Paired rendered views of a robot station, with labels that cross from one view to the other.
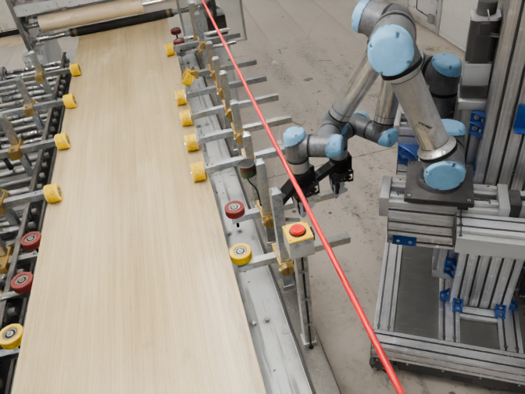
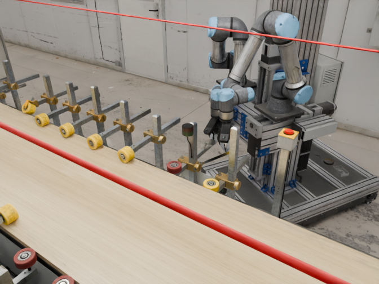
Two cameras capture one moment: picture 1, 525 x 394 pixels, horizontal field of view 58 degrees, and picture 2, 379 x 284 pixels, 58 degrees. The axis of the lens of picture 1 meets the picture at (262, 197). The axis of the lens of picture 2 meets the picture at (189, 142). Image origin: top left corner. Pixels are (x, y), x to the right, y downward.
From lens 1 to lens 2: 1.24 m
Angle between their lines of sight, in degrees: 39
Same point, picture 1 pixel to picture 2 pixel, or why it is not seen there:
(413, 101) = (294, 54)
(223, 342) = (267, 228)
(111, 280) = (146, 240)
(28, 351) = not seen: outside the picture
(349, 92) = (245, 62)
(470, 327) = (286, 198)
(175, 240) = not seen: hidden behind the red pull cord
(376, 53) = (284, 27)
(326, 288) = not seen: hidden behind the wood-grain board
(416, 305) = (255, 200)
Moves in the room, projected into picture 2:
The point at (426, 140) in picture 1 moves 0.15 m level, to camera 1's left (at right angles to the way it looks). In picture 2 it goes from (297, 76) to (283, 84)
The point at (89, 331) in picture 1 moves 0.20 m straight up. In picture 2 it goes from (176, 275) to (174, 237)
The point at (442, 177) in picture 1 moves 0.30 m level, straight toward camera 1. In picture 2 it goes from (305, 96) to (344, 119)
